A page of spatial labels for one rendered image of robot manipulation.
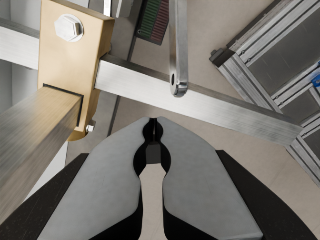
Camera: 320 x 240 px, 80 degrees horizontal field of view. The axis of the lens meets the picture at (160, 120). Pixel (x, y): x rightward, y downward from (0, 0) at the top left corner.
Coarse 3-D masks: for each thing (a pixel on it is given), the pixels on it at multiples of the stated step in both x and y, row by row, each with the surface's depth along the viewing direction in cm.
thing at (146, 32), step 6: (150, 0) 29; (156, 0) 29; (150, 6) 30; (156, 6) 30; (150, 12) 30; (156, 12) 30; (144, 18) 30; (150, 18) 30; (144, 24) 31; (150, 24) 31; (144, 30) 31; (150, 30) 31; (144, 36) 32
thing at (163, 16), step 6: (162, 0) 29; (168, 0) 29; (162, 6) 30; (168, 6) 30; (162, 12) 30; (168, 12) 30; (162, 18) 30; (168, 18) 30; (156, 24) 31; (162, 24) 31; (156, 30) 31; (162, 30) 31; (156, 36) 32
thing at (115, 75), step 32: (0, 32) 17; (32, 32) 18; (32, 64) 18; (128, 64) 20; (128, 96) 20; (160, 96) 20; (192, 96) 20; (224, 96) 22; (256, 128) 22; (288, 128) 22
